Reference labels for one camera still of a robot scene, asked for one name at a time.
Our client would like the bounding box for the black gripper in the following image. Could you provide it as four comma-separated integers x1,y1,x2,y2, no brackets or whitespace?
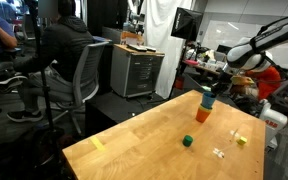
211,71,234,98

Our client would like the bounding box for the blue plastic cup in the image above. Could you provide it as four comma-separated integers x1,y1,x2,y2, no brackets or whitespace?
201,91,217,110

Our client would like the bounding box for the orange plastic cup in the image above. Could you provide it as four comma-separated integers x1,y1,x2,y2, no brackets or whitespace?
195,108,212,124

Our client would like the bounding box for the cluttered wooden desk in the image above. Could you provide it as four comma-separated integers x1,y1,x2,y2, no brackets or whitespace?
183,44,232,79

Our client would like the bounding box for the red canister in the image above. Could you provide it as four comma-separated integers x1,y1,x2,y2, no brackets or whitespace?
175,75,185,90

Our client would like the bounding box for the clear plastic toy piece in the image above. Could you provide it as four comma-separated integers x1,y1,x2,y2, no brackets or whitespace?
212,148,225,159
229,129,240,143

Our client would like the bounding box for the person in orange jacket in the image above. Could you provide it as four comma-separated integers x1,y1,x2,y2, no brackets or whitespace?
245,64,282,101

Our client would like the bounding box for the yellow cube block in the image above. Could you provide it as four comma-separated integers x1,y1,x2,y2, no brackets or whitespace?
236,136,248,146

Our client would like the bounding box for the green cylinder block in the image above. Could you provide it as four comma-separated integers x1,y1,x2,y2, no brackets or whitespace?
182,134,194,148

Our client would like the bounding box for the white ABB robot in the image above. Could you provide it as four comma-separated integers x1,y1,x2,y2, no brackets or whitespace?
258,99,288,151

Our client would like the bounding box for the black softbox light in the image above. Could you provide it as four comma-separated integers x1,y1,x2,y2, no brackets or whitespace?
167,7,204,101

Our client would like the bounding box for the grey drawer cabinet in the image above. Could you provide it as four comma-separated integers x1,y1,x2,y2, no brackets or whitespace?
109,43,166,99

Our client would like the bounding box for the white curtain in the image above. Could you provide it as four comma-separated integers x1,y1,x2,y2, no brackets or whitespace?
140,0,195,99

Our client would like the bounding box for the orange cardboard box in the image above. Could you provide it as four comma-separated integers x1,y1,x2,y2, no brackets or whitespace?
119,30,145,46

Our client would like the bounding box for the yellow tape strip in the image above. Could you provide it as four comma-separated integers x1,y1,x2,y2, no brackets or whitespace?
89,135,107,153

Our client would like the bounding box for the grey office chair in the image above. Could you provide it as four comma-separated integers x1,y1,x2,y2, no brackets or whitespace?
48,40,110,134

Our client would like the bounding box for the person in black jacket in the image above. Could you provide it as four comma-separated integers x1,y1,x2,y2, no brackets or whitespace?
6,0,96,123

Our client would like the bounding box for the black tripod stand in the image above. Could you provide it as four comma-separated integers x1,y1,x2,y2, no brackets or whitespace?
23,0,65,141

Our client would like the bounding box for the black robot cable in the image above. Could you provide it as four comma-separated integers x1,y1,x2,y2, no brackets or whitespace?
257,9,288,36

